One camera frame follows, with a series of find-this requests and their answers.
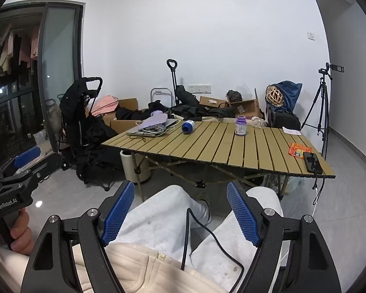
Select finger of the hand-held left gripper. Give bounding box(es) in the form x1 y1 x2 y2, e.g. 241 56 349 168
1 153 64 188
14 146 41 169

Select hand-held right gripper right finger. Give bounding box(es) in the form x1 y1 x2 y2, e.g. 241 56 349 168
226 181 342 293

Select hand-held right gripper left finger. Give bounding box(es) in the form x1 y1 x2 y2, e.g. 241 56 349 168
20 180 135 293

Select person's left hand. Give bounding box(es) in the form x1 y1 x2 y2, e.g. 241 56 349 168
0 209 35 255

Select grey shoe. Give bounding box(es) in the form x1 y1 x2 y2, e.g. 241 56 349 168
191 194 213 229

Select grey sweatpants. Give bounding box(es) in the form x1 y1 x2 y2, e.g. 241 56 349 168
108 185 284 293

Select white waste bin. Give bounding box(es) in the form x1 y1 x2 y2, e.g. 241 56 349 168
120 150 151 185

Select black stroller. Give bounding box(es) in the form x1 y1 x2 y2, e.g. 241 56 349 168
57 77 123 190

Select cream jacket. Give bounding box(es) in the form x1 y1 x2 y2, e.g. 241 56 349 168
0 242 229 293

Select white plastic bag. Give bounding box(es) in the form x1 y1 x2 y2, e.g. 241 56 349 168
282 175 307 195

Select slatted folding table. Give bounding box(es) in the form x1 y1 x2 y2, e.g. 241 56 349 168
101 121 336 202

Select pink bag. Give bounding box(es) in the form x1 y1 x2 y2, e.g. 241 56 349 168
91 95 119 116

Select cardboard box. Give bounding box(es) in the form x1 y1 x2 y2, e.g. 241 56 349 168
102 98 151 134
199 88 263 120

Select orange packet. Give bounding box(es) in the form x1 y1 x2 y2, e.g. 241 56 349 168
288 142 312 159

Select black smartphone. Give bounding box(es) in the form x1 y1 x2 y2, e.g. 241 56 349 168
303 152 323 174

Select sliding glass door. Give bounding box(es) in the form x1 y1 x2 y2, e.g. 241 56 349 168
38 2 86 154

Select silver laptop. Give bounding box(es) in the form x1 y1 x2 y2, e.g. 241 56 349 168
126 118 179 137

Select purple cloth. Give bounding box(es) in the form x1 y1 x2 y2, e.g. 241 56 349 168
142 111 169 130

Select black bag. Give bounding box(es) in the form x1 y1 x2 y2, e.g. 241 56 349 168
270 110 301 130

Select row of hanging clothes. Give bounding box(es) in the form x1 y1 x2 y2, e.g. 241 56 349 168
0 24 41 77

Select pile of black clothes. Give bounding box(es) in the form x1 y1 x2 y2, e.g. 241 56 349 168
116 85 236 121

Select grey fuzzy item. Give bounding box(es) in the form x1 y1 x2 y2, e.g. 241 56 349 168
226 89 243 103

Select wicker ball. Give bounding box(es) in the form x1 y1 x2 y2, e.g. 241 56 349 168
265 85 285 107

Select blue backpack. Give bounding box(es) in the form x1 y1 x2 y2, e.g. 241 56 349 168
267 81 303 114

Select black cable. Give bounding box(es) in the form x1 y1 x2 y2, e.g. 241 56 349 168
181 208 245 282

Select white charging cable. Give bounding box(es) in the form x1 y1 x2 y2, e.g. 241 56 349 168
312 186 320 221

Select white metal chair frame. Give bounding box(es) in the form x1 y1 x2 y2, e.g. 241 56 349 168
150 87 173 108

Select white wall outlet strip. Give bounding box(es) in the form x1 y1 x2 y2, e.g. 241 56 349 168
187 84 213 94

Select black camera tripod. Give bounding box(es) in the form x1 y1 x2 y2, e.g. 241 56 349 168
300 62 345 162

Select black trolley handle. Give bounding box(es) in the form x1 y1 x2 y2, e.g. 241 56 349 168
166 59 179 106

